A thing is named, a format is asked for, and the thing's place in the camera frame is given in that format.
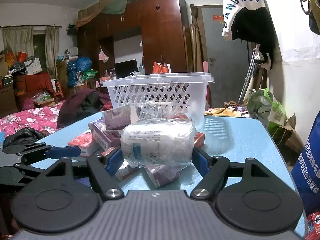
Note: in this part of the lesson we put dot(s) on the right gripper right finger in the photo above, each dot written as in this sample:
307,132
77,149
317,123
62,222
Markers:
213,171

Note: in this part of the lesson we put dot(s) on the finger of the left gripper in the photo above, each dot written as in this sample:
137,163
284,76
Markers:
32,153

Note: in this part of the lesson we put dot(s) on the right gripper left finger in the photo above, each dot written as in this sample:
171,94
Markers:
101,174

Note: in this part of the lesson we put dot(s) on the white bottle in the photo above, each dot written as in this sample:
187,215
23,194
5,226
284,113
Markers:
159,142

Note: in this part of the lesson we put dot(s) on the red medicine box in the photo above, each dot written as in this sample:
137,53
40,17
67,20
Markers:
86,143

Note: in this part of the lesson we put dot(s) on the pink floral blanket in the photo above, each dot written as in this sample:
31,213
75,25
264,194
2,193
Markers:
40,119

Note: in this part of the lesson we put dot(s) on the mauve medicine box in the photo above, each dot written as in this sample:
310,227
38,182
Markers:
121,117

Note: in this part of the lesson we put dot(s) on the orange yellow blanket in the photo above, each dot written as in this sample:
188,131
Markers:
240,112

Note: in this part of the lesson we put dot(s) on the dark clothes pile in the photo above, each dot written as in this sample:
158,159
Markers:
82,104

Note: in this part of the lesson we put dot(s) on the green shopping bag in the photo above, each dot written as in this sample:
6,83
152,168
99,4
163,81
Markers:
263,106

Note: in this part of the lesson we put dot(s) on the white perforated plastic basket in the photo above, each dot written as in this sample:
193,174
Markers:
174,92

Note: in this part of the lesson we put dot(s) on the blue woven bag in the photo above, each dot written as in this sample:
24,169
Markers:
306,171

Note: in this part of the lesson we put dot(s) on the grey door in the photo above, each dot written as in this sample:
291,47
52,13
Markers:
228,61

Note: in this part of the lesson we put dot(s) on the red white hanging bag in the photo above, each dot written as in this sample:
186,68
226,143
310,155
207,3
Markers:
161,68

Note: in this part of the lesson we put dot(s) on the white black hanging jacket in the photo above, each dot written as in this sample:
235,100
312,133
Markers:
249,20

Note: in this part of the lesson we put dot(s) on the dark red wooden wardrobe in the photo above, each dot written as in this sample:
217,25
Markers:
162,24

